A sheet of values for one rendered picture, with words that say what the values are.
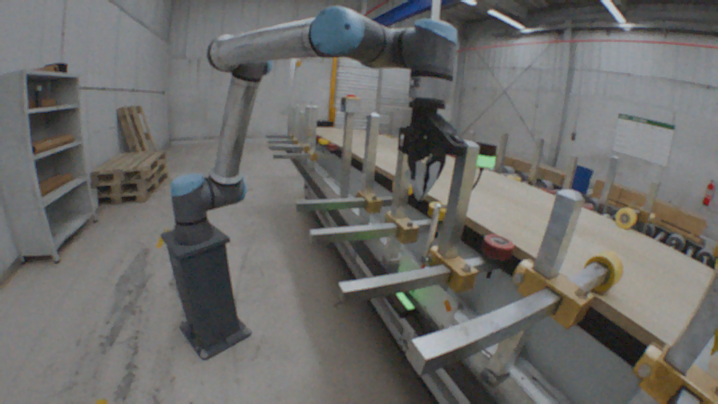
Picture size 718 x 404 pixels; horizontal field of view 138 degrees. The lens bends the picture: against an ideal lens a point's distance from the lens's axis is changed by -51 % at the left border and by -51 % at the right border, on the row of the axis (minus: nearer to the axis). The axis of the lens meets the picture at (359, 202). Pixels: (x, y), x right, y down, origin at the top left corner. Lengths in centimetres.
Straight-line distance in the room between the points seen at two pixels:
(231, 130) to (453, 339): 102
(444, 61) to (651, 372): 60
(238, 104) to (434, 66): 74
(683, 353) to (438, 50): 61
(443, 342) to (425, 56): 48
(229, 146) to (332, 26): 76
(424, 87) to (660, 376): 60
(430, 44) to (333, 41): 19
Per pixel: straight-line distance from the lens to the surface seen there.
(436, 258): 68
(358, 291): 54
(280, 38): 66
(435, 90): 57
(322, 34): 54
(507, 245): 73
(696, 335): 44
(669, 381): 46
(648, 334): 67
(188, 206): 123
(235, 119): 112
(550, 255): 48
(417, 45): 59
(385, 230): 80
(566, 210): 46
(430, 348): 31
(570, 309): 48
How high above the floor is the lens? 118
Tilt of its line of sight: 19 degrees down
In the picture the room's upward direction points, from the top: 5 degrees clockwise
